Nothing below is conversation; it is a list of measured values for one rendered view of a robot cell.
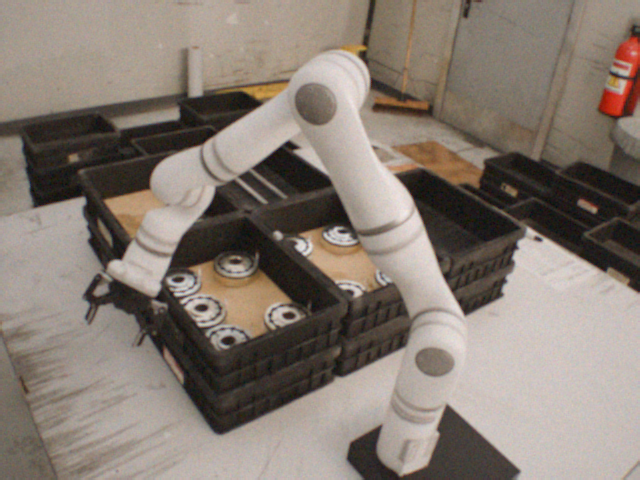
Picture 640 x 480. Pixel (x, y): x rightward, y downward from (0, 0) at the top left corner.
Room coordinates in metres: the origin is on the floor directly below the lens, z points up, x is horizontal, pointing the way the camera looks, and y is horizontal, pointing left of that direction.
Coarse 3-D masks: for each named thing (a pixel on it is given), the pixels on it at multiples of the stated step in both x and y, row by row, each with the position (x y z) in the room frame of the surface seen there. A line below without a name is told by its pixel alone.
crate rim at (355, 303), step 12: (324, 192) 1.33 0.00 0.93; (336, 192) 1.35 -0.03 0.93; (276, 204) 1.24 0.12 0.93; (288, 204) 1.25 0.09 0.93; (300, 252) 1.04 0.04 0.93; (312, 264) 1.00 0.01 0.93; (444, 264) 1.06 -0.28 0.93; (324, 276) 0.96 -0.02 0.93; (336, 288) 0.93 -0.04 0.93; (384, 288) 0.95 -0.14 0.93; (396, 288) 0.96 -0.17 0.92; (348, 300) 0.90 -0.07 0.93; (360, 300) 0.90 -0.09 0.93; (372, 300) 0.92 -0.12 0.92
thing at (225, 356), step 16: (208, 224) 1.11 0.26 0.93; (256, 224) 1.14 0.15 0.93; (272, 240) 1.08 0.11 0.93; (288, 256) 1.03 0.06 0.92; (160, 288) 0.87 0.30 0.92; (176, 304) 0.82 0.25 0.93; (336, 304) 0.88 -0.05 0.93; (192, 320) 0.78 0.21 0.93; (304, 320) 0.82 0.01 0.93; (320, 320) 0.84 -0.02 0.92; (192, 336) 0.76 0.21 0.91; (256, 336) 0.76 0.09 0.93; (272, 336) 0.77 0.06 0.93; (288, 336) 0.79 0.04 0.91; (208, 352) 0.71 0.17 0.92; (224, 352) 0.71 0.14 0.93; (240, 352) 0.72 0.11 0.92
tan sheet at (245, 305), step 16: (208, 272) 1.06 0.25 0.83; (208, 288) 1.00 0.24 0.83; (224, 288) 1.01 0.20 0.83; (240, 288) 1.02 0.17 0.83; (256, 288) 1.03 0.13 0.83; (272, 288) 1.03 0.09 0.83; (240, 304) 0.96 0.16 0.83; (256, 304) 0.97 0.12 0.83; (272, 304) 0.98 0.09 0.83; (240, 320) 0.91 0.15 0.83; (256, 320) 0.92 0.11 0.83
